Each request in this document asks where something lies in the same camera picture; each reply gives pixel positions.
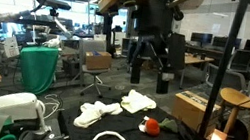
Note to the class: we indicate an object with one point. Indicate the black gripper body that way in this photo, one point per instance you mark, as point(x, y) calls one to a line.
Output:
point(155, 17)

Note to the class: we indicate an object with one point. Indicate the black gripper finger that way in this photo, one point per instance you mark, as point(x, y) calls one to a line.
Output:
point(136, 68)
point(162, 82)

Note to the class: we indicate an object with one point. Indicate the light green towel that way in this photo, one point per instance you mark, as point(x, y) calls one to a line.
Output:
point(136, 102)

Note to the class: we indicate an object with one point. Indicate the red plush toy green leaf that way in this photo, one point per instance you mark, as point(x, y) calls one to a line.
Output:
point(152, 127)

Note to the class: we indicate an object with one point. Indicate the small open cardboard box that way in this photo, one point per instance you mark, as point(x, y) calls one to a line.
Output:
point(98, 61)

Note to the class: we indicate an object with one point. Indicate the cardboard box black tape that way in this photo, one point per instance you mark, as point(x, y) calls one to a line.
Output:
point(193, 109)

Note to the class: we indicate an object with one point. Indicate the light wooden desk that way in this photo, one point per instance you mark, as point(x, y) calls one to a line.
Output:
point(197, 60)

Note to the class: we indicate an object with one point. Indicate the long dark office desk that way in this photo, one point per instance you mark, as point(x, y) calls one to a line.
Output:
point(209, 50)

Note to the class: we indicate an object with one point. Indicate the white towel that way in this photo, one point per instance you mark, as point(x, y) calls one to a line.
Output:
point(94, 112)

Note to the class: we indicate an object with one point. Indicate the paper sheet on whiteboard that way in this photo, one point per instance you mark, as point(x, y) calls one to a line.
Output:
point(216, 28)

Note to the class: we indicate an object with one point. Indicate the tall metal stand pole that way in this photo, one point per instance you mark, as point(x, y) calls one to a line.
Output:
point(224, 62)

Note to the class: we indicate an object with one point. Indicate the black crate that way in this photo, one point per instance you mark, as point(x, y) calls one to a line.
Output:
point(71, 66)

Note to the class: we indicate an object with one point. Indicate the grey mesh chair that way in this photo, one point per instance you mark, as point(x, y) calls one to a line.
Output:
point(241, 59)
point(231, 80)

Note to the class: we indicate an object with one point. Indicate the round wooden stool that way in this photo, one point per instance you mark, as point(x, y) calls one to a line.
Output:
point(240, 98)

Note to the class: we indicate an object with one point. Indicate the white crumpled object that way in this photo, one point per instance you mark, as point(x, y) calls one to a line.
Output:
point(53, 42)

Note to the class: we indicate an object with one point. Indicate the black round bucket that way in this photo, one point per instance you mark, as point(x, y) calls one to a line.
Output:
point(240, 132)

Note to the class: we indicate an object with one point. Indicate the green draped cloth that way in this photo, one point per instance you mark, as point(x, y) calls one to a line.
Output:
point(37, 69)

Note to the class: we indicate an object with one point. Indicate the black base clamp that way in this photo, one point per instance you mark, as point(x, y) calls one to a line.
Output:
point(43, 138)

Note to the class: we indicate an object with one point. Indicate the white paper sign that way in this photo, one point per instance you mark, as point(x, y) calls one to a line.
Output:
point(11, 47)

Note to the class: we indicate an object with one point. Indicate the green plastic piece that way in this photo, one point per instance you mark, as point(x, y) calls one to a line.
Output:
point(8, 132)

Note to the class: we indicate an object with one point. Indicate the black stereo camera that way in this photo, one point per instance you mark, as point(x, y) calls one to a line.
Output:
point(53, 3)

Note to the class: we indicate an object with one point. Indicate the black camera boom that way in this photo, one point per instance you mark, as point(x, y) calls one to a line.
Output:
point(21, 21)

